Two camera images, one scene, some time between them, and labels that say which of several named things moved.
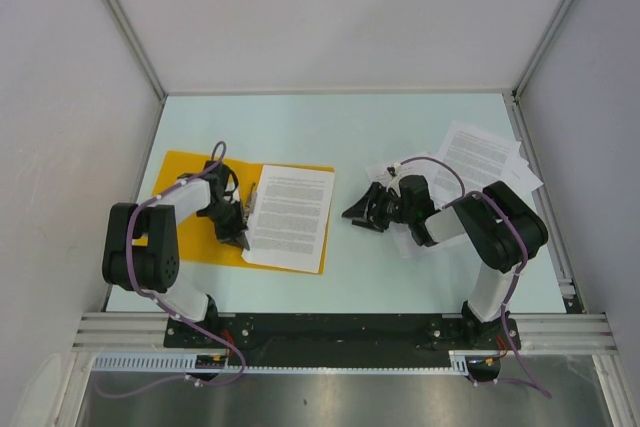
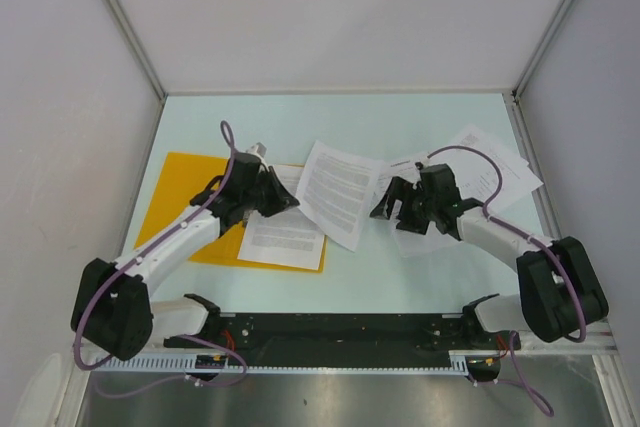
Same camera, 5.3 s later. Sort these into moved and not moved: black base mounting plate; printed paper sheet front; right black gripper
Moved: right black gripper
Not moved: printed paper sheet front; black base mounting plate
